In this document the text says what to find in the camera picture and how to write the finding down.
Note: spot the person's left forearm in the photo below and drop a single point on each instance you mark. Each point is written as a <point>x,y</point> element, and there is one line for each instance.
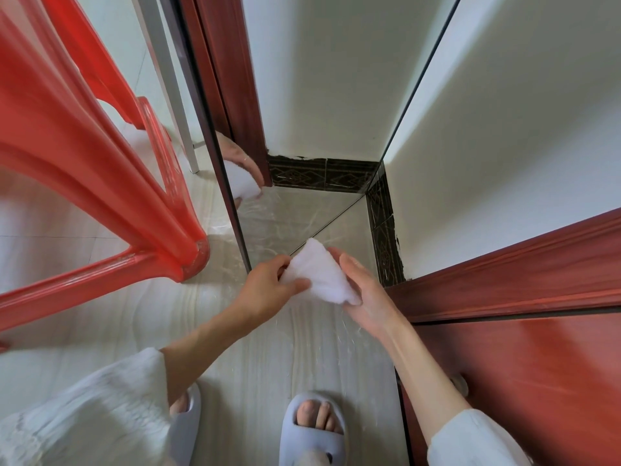
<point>121,407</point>

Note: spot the black-framed mirror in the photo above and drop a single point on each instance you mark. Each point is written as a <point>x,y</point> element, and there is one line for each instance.
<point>315,92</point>

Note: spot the person's left hand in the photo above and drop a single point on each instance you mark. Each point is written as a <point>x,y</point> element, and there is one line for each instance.
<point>264,293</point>

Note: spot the person's right forearm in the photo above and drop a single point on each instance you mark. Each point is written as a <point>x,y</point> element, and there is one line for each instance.
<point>427,383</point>

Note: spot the person's right hand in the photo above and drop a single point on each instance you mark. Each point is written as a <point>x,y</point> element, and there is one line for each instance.
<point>373,305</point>

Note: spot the red floral plastic stool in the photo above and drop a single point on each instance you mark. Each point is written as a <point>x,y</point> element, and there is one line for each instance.
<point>73,140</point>

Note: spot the white wiping cloth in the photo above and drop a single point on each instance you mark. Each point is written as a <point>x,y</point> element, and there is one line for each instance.
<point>320,276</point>

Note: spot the silver round door knob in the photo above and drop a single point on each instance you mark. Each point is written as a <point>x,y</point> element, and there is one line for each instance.
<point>463,383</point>

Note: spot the white printed slipper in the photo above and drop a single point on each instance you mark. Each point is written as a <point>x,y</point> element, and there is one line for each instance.
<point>310,444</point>
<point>187,427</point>

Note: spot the dark marble skirting board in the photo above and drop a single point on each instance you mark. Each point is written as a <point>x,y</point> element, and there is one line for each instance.
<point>383,228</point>

